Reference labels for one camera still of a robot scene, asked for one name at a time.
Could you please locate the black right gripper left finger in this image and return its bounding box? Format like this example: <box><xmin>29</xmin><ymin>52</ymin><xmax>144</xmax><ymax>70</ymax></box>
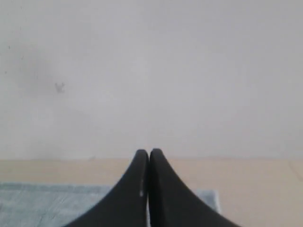
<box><xmin>67</xmin><ymin>149</ymin><xmax>149</xmax><ymax>227</ymax></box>

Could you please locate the light blue fleece towel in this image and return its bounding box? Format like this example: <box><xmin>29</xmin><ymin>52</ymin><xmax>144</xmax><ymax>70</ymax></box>
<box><xmin>0</xmin><ymin>181</ymin><xmax>220</xmax><ymax>227</ymax></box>

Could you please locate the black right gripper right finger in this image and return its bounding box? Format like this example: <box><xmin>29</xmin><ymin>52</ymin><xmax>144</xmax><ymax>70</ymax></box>
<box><xmin>148</xmin><ymin>148</ymin><xmax>238</xmax><ymax>227</ymax></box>

